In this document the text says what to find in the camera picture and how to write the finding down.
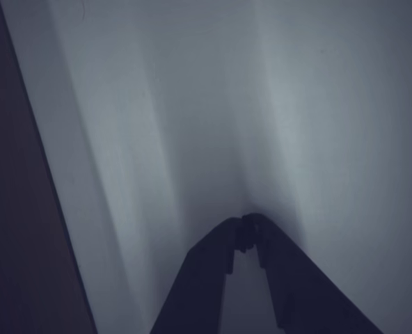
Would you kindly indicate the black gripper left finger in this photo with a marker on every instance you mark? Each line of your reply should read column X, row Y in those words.
column 199, row 278

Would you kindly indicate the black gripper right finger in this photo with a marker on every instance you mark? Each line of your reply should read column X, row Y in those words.
column 296, row 285

